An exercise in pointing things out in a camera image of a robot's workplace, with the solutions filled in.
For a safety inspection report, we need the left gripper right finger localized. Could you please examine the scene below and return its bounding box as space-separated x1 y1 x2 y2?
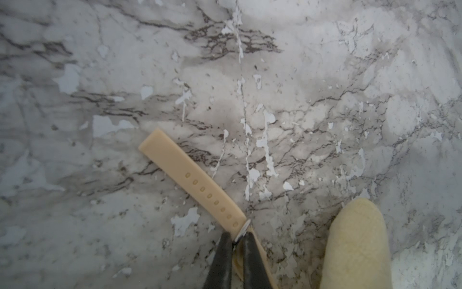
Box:
243 232 272 289

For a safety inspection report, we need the yellow cloth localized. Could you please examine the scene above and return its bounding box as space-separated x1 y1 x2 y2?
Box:
320 199 393 289

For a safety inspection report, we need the wooden stick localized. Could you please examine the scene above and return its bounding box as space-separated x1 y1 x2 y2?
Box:
138 129 277 289

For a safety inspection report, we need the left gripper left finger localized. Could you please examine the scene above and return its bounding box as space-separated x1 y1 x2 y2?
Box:
203 232 233 289

